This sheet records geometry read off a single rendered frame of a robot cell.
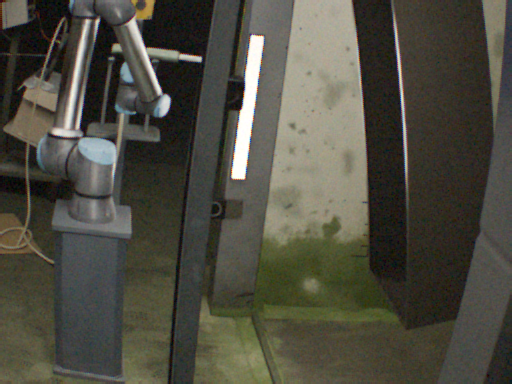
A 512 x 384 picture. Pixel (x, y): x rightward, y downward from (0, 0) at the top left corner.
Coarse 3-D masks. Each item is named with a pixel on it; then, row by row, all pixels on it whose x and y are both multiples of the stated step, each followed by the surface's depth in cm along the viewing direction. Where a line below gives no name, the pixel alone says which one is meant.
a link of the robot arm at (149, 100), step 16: (96, 0) 317; (112, 0) 317; (128, 0) 321; (112, 16) 319; (128, 16) 321; (128, 32) 327; (128, 48) 333; (144, 48) 339; (128, 64) 341; (144, 64) 342; (144, 80) 347; (144, 96) 354; (160, 96) 358; (144, 112) 362; (160, 112) 359
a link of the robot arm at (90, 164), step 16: (80, 144) 326; (96, 144) 328; (112, 144) 331; (80, 160) 325; (96, 160) 324; (112, 160) 328; (80, 176) 326; (96, 176) 325; (112, 176) 331; (80, 192) 328; (96, 192) 327
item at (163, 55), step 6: (114, 48) 396; (120, 48) 396; (150, 48) 397; (156, 48) 398; (114, 54) 399; (120, 54) 398; (150, 54) 397; (156, 54) 397; (162, 54) 397; (168, 54) 397; (174, 54) 398; (180, 54) 399; (162, 60) 400; (168, 60) 399; (174, 60) 398; (192, 60) 400; (198, 60) 400
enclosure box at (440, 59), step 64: (384, 0) 343; (448, 0) 285; (384, 64) 350; (448, 64) 291; (384, 128) 357; (448, 128) 297; (384, 192) 365; (448, 192) 304; (384, 256) 372; (448, 256) 310; (448, 320) 318
